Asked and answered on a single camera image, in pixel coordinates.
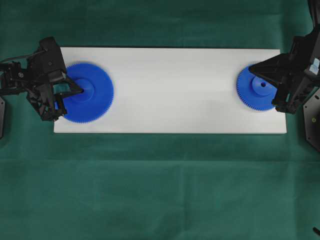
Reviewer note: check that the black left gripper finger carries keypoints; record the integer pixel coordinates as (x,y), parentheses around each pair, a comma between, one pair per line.
(71,96)
(68,85)

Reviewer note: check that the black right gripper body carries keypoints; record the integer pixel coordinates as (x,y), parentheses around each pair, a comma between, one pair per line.
(296,86)

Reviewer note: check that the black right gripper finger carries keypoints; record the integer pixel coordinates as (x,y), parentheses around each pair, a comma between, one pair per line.
(280,65)
(272,78)

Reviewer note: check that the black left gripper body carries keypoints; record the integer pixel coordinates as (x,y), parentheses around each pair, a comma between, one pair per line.
(47,68)

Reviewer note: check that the small blue gear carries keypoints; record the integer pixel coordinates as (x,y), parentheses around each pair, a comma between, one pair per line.
(255,92)

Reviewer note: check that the large blue gear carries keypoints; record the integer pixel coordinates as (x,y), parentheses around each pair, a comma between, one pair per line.
(97,96)

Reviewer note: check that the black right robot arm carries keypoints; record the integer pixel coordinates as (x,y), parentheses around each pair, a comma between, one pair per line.
(314,69)

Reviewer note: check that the white board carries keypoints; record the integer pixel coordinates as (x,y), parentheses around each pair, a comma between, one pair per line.
(174,91)

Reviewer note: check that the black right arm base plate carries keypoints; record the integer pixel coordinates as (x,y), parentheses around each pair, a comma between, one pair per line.
(311,114)

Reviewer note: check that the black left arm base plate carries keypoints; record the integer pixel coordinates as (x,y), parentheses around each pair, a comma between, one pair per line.
(2,116)

